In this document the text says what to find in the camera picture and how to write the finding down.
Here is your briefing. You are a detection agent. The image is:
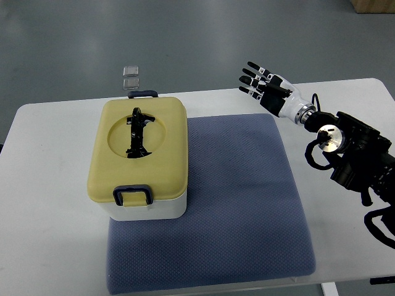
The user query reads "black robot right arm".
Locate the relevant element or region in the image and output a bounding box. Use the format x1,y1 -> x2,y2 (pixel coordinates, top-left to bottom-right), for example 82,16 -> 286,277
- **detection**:
302,94 -> 394,248

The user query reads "black table edge bracket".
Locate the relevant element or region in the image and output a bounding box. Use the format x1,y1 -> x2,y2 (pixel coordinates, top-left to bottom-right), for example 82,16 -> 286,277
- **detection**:
370,276 -> 395,285

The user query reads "dark blue front latch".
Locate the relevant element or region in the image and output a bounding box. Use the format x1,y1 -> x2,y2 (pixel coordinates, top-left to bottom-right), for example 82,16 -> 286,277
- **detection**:
113,184 -> 154,207

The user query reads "black lid handle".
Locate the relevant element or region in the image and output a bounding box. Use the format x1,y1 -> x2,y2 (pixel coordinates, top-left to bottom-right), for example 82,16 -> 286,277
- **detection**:
126,107 -> 156,159

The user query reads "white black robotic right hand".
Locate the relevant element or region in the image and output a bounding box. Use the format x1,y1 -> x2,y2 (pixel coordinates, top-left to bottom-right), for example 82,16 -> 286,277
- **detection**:
239,61 -> 320,125

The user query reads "white table leg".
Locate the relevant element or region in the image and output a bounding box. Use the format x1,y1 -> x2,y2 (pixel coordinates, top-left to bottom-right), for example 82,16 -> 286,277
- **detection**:
321,282 -> 339,296

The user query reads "upper silver floor plate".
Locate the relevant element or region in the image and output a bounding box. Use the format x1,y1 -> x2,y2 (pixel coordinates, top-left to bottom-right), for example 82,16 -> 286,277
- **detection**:
123,65 -> 139,77

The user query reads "dark blue rear latch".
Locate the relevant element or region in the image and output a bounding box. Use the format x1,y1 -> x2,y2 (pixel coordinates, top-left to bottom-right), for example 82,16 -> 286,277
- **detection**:
127,90 -> 159,99

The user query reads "blue grey fabric cushion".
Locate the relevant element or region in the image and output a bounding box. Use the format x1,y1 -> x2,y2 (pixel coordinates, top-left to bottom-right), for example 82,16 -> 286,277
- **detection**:
107,114 -> 315,294

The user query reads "wooden furniture corner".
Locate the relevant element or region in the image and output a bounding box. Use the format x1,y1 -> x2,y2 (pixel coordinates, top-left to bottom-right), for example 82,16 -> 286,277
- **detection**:
350,0 -> 394,14

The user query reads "white storage box base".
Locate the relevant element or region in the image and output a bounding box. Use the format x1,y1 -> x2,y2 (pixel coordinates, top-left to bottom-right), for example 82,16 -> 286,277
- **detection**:
98,184 -> 187,221

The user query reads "dark blue latch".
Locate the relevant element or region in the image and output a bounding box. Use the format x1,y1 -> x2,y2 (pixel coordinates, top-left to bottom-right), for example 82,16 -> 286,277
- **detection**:
127,90 -> 159,99
113,184 -> 154,207

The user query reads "yellow storage box lid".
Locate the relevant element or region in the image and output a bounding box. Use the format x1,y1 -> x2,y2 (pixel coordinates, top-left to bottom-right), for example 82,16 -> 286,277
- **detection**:
87,97 -> 188,207

